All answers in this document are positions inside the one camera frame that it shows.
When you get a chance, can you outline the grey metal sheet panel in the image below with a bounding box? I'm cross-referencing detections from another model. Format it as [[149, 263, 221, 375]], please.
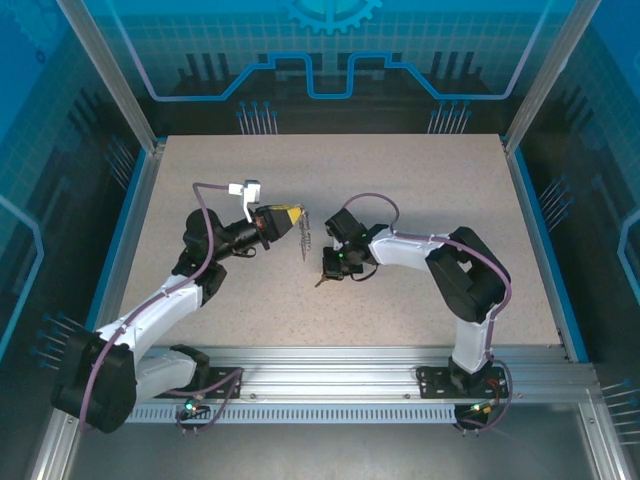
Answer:
[[64, 422, 601, 480]]

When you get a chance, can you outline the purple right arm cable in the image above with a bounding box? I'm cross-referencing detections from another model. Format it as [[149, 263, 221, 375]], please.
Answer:
[[342, 192, 514, 362]]

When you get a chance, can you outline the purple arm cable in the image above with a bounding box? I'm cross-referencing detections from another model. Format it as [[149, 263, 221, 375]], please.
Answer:
[[342, 192, 514, 362], [77, 182, 232, 432]]

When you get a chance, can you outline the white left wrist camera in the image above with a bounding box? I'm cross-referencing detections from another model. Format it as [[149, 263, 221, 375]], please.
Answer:
[[227, 178, 263, 224]]

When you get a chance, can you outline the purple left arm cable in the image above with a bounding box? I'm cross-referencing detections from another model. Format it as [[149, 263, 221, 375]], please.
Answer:
[[77, 182, 232, 432]]

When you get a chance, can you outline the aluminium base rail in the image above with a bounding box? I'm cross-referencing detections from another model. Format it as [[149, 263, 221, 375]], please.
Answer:
[[132, 344, 599, 405]]

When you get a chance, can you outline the slotted grey cable duct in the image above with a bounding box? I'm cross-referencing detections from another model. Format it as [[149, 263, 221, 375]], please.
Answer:
[[124, 402, 501, 426]]

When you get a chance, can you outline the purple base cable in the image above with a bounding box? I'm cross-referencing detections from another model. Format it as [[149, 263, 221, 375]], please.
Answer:
[[173, 370, 246, 437], [453, 364, 517, 437]]

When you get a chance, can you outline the aluminium frame post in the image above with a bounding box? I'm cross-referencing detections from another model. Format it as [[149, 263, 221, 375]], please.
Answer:
[[54, 0, 169, 156], [502, 0, 601, 157]]

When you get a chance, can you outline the aluminium side frame rail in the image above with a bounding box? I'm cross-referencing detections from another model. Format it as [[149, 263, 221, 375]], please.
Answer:
[[27, 144, 166, 480], [504, 144, 640, 480]]

